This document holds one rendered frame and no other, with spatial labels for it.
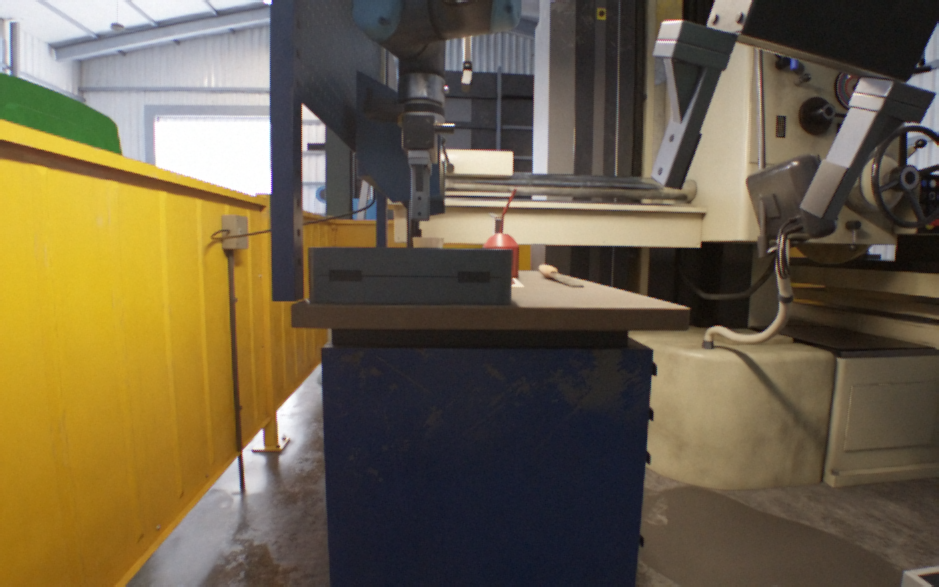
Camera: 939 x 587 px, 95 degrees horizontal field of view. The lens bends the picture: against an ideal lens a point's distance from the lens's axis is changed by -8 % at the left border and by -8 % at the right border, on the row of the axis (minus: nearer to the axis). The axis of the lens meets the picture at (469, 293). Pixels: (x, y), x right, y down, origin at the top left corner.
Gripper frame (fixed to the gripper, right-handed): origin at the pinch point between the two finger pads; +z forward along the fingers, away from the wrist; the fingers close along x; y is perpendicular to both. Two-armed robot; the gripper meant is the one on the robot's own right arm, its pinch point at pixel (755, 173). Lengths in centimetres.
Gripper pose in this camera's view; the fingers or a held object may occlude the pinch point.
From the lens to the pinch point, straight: 40.5
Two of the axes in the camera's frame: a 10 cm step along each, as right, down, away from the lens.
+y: 0.5, 4.8, -8.7
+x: 9.8, 1.3, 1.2
